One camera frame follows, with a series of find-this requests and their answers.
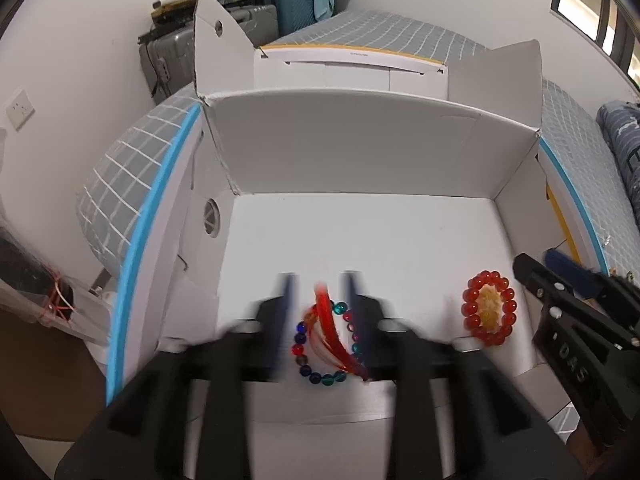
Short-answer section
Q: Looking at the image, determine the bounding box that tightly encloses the yellow amber bead bracelet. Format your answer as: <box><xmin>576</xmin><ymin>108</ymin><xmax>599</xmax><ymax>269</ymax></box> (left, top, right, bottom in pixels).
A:
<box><xmin>474</xmin><ymin>284</ymin><xmax>504</xmax><ymax>334</ymax></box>

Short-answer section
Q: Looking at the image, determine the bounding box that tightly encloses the red bead bracelet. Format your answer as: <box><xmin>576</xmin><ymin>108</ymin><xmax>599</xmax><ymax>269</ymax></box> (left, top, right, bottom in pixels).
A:
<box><xmin>460</xmin><ymin>270</ymin><xmax>518</xmax><ymax>347</ymax></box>

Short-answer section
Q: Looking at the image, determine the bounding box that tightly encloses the white cardboard box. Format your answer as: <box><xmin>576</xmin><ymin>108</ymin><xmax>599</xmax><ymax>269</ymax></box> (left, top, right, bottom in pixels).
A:
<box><xmin>104</xmin><ymin>0</ymin><xmax>612</xmax><ymax>426</ymax></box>

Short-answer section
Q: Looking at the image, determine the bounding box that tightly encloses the folded blue grey quilt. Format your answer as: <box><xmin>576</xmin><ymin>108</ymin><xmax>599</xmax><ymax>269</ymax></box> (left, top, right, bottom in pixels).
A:
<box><xmin>597</xmin><ymin>101</ymin><xmax>640</xmax><ymax>217</ymax></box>

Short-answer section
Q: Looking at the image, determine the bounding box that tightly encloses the grey checked bed sheet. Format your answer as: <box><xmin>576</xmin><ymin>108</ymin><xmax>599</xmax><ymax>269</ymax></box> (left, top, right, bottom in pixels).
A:
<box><xmin>74</xmin><ymin>8</ymin><xmax>640</xmax><ymax>441</ymax></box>

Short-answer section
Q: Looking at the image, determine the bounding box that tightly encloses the dark framed window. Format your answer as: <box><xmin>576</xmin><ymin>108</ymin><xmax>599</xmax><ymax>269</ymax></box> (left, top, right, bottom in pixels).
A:
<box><xmin>551</xmin><ymin>0</ymin><xmax>639</xmax><ymax>89</ymax></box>

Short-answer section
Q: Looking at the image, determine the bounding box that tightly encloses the grey suitcase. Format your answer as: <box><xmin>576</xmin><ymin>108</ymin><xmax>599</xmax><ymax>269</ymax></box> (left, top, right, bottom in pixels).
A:
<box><xmin>138</xmin><ymin>4</ymin><xmax>280</xmax><ymax>104</ymax></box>

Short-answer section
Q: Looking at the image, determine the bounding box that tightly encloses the white wall socket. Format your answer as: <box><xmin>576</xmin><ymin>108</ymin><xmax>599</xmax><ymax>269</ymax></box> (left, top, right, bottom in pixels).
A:
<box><xmin>6</xmin><ymin>89</ymin><xmax>35</xmax><ymax>130</ymax></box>

